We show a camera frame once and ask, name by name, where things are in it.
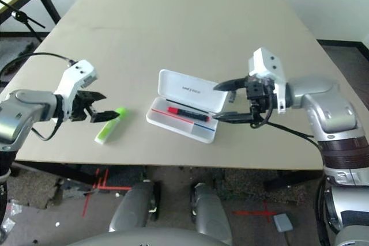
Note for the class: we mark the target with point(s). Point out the red and black marker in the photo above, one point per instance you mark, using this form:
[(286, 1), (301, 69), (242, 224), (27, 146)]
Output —
[(187, 113)]

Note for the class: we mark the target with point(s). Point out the grey right robot leg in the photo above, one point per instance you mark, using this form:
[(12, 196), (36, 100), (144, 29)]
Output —
[(210, 208)]

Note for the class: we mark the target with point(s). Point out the grey foot pedal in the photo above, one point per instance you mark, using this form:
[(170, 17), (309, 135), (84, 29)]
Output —
[(282, 222)]

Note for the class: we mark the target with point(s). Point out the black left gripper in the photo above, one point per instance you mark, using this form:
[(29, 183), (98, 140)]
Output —
[(79, 107)]

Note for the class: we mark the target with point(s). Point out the green and white highlighter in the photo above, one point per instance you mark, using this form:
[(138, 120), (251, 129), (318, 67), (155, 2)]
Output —
[(109, 130)]

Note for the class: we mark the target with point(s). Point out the black table frame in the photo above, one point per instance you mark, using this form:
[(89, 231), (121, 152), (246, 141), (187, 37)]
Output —
[(288, 181)]

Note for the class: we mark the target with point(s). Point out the white plastic pencil case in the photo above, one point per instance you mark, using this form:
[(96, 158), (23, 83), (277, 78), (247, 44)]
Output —
[(178, 84)]

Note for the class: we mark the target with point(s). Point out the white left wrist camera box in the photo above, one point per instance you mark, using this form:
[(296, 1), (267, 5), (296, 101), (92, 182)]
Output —
[(76, 76)]

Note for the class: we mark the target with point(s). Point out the dark foam floor mat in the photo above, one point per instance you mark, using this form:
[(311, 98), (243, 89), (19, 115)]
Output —
[(17, 45)]

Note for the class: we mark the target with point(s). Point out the clear plastic bag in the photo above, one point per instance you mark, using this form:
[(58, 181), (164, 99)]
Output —
[(7, 225), (14, 207)]

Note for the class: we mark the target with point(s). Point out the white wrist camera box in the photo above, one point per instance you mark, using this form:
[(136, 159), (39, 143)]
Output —
[(76, 76), (265, 61)]

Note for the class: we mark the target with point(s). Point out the grey robot torso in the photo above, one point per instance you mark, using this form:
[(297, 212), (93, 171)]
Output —
[(144, 238)]

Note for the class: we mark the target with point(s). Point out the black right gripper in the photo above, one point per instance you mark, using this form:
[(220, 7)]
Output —
[(256, 93)]

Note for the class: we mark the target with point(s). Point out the black wall baseboard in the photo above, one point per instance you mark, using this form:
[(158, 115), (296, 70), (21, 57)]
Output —
[(340, 42)]

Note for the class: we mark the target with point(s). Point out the grey left robot leg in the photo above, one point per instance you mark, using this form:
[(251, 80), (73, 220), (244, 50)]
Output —
[(132, 205)]

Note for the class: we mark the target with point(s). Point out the thin red and blue pencil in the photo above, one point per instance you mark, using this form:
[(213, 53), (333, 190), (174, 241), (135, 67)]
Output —
[(204, 126)]

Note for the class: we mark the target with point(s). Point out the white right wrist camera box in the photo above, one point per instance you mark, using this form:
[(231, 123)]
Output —
[(265, 61)]

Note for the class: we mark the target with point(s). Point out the thin black pencil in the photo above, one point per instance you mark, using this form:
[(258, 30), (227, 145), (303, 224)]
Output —
[(181, 104)]

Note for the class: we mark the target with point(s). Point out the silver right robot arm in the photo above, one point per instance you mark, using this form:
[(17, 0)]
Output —
[(320, 96)]

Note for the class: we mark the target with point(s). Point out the grey robot leg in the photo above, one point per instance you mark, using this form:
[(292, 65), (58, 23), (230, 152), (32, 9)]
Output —
[(132, 205), (210, 208)]

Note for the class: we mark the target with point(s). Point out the black tripod stand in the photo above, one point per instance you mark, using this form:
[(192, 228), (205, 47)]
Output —
[(18, 15)]

